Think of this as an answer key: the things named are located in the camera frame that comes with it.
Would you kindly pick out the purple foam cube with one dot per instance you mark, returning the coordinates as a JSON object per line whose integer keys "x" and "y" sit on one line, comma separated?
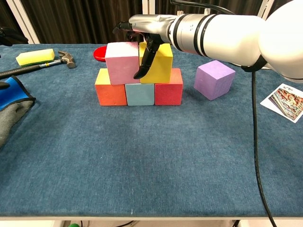
{"x": 213, "y": 78}

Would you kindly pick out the pink foam cube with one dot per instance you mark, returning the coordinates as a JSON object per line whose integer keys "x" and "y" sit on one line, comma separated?
{"x": 120, "y": 68}

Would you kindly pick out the white metal frame post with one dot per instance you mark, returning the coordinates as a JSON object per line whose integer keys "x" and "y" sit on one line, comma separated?
{"x": 266, "y": 7}
{"x": 148, "y": 7}
{"x": 22, "y": 21}

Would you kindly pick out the blue and grey cloth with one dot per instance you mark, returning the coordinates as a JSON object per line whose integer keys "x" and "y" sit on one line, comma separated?
{"x": 14, "y": 113}

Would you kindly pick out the red round disc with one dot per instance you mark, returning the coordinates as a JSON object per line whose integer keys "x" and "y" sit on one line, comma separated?
{"x": 99, "y": 54}

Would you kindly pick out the printed picture card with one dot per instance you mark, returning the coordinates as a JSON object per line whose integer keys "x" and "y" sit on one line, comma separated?
{"x": 287, "y": 101}

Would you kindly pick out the orange foam cube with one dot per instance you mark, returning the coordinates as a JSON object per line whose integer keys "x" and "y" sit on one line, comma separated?
{"x": 110, "y": 94}

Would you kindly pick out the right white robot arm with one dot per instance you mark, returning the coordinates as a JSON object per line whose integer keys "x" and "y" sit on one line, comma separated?
{"x": 236, "y": 37}

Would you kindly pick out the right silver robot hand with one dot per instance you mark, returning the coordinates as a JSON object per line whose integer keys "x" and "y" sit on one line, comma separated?
{"x": 151, "y": 26}

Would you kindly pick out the yellow sponge block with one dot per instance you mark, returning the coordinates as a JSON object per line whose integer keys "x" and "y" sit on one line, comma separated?
{"x": 35, "y": 56}

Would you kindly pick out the red foam cube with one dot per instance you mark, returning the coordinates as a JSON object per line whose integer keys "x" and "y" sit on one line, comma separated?
{"x": 168, "y": 94}

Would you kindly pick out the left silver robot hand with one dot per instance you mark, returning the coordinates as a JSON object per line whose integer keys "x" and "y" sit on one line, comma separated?
{"x": 11, "y": 36}

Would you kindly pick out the black pleated curtain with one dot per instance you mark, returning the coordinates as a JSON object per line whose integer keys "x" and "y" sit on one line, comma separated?
{"x": 161, "y": 7}
{"x": 82, "y": 21}
{"x": 4, "y": 14}

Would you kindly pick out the yellow foam cube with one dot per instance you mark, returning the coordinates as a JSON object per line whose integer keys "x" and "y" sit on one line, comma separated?
{"x": 162, "y": 68}

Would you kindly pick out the green round object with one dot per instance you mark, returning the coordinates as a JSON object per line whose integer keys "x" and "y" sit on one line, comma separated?
{"x": 74, "y": 225}

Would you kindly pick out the dark blue table mat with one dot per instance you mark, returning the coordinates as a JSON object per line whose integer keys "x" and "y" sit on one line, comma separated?
{"x": 151, "y": 165}

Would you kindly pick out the light blue foam cube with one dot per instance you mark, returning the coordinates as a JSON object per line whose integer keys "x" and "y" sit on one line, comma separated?
{"x": 139, "y": 94}

